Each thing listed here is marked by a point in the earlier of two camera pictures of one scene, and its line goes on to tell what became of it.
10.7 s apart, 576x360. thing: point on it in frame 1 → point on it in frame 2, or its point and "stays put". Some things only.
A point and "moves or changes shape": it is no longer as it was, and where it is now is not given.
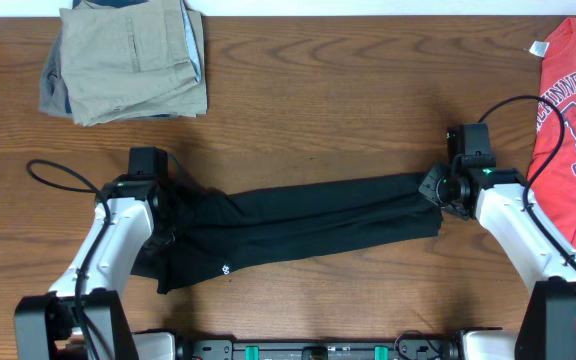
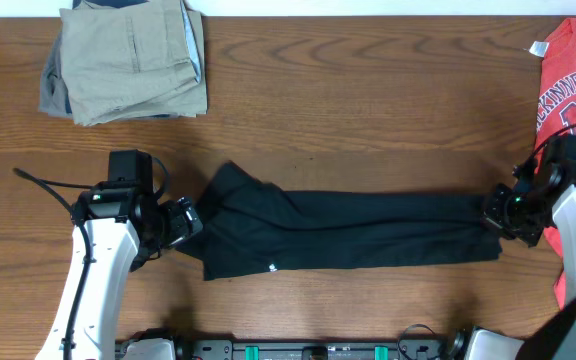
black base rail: (401, 349) stays put
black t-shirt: (213, 233) moves or changes shape
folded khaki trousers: (133, 62) stays put
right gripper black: (431, 185) → (496, 210)
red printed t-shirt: (573, 190) stays put
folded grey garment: (53, 98) stays put
